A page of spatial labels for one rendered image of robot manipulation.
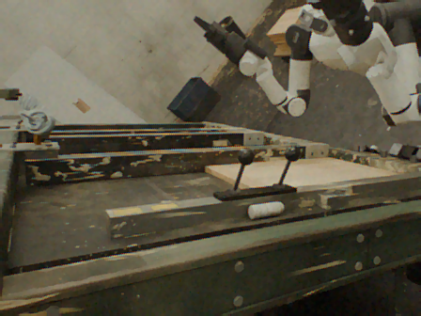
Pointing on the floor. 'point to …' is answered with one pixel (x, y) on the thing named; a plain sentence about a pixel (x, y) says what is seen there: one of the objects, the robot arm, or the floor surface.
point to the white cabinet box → (68, 91)
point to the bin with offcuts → (228, 33)
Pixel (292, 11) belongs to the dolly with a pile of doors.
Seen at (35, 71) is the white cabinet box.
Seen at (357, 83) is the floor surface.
